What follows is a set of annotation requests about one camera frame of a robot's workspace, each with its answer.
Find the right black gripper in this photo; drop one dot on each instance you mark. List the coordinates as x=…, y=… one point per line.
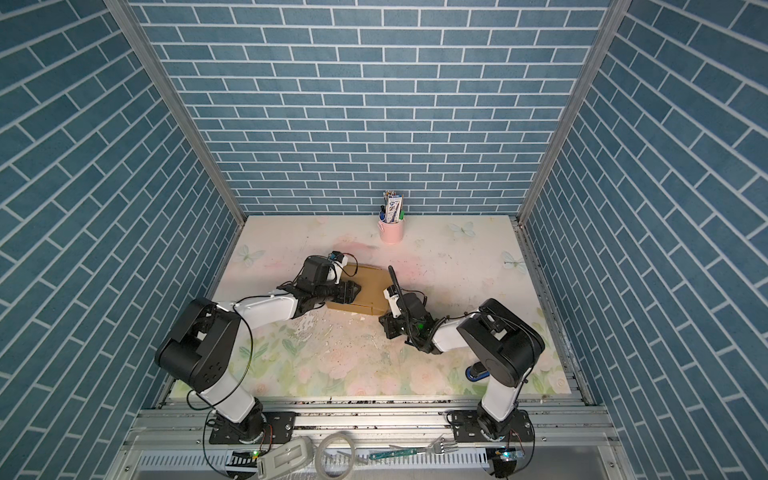
x=388, y=326

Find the white plastic device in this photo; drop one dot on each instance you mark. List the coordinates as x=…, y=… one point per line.
x=285, y=459

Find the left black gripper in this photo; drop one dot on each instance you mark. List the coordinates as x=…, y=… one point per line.
x=346, y=292

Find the brown cardboard paper box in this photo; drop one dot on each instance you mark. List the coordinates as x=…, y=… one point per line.
x=371, y=299

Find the aluminium frame rail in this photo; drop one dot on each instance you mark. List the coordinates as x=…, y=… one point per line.
x=176, y=437

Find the green handled tool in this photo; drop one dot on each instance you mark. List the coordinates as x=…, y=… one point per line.
x=393, y=454

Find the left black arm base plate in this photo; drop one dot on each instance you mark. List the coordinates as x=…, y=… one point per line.
x=260, y=428

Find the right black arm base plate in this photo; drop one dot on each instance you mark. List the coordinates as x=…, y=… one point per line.
x=473, y=426

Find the silver fork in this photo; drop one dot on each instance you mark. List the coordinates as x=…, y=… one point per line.
x=438, y=446

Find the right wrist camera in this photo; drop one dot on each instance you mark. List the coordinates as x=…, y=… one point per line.
x=392, y=297

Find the pink pen holder cup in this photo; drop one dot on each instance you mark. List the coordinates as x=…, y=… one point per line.
x=391, y=233

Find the floral table mat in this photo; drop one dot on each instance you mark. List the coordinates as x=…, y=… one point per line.
x=457, y=261

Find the blue black stapler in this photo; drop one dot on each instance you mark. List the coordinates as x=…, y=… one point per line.
x=476, y=372

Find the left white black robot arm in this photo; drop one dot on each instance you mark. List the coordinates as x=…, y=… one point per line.
x=199, y=346

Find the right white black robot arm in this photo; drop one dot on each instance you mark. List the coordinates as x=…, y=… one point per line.
x=506, y=347

